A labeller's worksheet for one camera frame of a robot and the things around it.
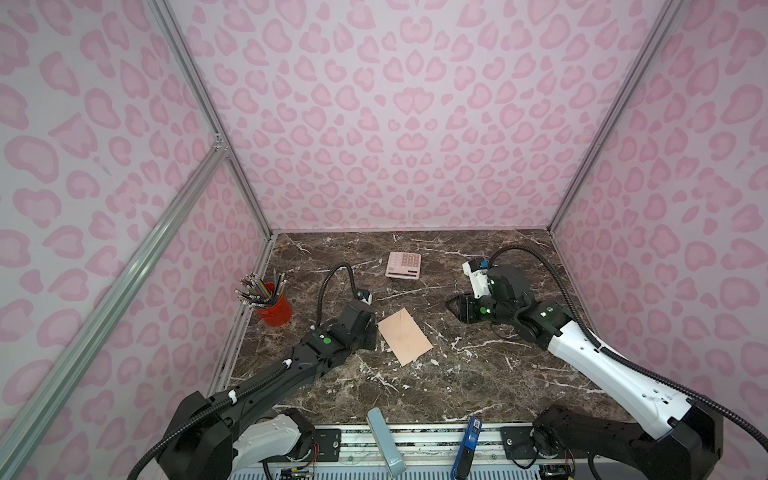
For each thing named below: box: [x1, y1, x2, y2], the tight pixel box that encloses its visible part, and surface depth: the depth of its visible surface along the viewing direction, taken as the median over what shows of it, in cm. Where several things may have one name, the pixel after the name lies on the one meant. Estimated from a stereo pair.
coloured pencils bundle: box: [234, 269, 287, 307], surface depth 86 cm
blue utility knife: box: [451, 416, 483, 480], surface depth 73 cm
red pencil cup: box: [259, 282, 293, 327], surface depth 92 cm
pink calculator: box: [385, 252, 422, 280], surface depth 109 cm
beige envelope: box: [377, 307, 433, 367], surface depth 95 cm
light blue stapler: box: [367, 407, 407, 478], surface depth 72 cm
